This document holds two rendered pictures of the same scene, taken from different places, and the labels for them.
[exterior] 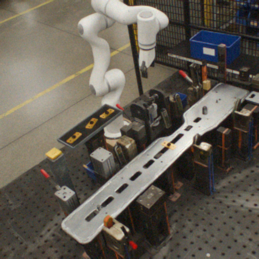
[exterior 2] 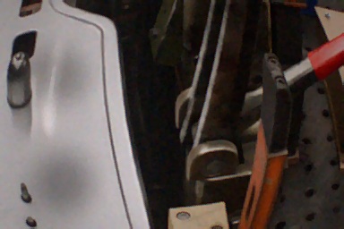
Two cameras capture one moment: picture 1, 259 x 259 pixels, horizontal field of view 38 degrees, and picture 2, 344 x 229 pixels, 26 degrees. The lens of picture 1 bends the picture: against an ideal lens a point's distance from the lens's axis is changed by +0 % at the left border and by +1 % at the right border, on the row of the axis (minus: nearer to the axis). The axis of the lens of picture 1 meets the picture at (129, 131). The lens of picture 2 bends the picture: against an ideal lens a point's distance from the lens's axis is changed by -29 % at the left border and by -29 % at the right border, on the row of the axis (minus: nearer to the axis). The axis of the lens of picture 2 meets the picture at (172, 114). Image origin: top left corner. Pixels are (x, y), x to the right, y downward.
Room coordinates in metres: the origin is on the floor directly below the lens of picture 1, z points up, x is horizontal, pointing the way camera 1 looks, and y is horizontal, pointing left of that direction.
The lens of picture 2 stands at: (2.15, -0.85, 1.48)
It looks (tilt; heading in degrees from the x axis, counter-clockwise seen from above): 43 degrees down; 121
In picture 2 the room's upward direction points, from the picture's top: 2 degrees clockwise
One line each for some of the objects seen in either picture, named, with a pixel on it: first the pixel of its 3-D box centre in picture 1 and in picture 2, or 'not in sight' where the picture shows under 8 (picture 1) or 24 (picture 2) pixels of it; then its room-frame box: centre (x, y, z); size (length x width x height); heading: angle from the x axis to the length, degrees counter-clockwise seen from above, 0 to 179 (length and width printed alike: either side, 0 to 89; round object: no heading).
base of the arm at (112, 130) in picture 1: (113, 118); not in sight; (2.03, 0.08, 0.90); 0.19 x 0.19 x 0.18
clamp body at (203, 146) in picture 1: (203, 168); not in sight; (1.45, -0.35, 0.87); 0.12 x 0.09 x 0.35; 40
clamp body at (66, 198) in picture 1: (73, 216); not in sight; (1.29, 0.37, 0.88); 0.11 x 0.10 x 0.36; 40
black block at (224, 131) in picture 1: (224, 149); not in sight; (1.59, -0.51, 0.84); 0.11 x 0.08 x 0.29; 40
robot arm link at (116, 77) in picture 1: (112, 88); not in sight; (2.05, 0.05, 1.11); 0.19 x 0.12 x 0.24; 121
